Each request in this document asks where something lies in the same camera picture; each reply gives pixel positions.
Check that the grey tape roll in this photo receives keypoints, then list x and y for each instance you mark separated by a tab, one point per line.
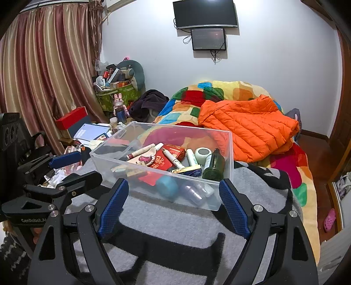
204	154

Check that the black wall television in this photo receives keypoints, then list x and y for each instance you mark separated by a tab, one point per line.
205	13

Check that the grey black blanket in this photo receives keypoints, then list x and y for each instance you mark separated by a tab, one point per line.
170	227

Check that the pink rabbit toy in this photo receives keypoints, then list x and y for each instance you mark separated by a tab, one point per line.
120	109

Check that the pink white pouch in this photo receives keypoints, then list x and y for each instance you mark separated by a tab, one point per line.
146	159

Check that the gold brown packet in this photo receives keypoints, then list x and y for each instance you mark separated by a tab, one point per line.
134	173

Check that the colourful patchwork blanket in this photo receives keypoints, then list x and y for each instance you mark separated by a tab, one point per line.
233	90

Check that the dark green bottle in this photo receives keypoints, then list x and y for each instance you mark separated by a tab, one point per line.
215	167

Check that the person's left forearm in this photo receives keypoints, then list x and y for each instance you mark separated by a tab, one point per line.
11	254

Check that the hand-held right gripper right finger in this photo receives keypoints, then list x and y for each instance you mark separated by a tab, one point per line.
233	208

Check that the small black wall screen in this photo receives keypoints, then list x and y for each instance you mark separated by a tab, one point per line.
208	38

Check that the red tea packet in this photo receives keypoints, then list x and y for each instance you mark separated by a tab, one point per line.
161	164

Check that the small white bottle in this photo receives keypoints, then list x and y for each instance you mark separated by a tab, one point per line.
207	190

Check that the cream tube with red cap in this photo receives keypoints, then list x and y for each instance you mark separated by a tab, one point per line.
141	151

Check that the dark blue gold box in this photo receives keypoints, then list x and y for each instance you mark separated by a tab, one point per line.
192	172

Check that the pink clog shoe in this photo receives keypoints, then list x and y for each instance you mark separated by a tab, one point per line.
329	220

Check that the dark purple cloth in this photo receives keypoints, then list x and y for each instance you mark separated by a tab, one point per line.
148	104

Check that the lavender bottle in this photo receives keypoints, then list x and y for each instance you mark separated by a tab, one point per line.
192	193

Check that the orange down jacket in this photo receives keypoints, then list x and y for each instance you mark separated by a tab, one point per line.
246	123

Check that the clear plastic box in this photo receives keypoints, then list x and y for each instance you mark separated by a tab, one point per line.
137	189

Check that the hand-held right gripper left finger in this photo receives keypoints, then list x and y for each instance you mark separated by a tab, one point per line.
115	208

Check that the small red box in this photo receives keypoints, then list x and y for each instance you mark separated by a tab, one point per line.
178	152

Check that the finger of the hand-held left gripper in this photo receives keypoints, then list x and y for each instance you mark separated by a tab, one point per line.
65	159
82	179

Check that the green patterned bag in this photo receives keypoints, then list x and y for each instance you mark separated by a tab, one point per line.
123	94

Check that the grey plush toy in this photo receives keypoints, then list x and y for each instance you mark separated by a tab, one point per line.
137	71

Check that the striped brown curtain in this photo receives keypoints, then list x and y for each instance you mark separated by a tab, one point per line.
54	68

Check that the blue notebook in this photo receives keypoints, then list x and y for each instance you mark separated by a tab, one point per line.
87	131

